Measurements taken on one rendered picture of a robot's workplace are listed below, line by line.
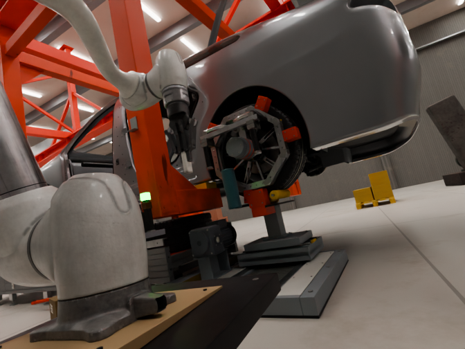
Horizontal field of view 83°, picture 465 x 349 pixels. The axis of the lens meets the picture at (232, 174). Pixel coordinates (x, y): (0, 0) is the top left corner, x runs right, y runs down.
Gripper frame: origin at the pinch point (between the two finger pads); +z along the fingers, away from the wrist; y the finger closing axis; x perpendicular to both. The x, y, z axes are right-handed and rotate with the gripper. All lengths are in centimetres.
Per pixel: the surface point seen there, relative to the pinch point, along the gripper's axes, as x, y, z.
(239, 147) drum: 74, -10, -22
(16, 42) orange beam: 61, -222, -202
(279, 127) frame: 86, 14, -30
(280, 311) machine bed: 38, 7, 60
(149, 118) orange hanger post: 53, -58, -54
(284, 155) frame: 87, 13, -12
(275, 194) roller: 90, 1, 9
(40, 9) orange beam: 55, -168, -205
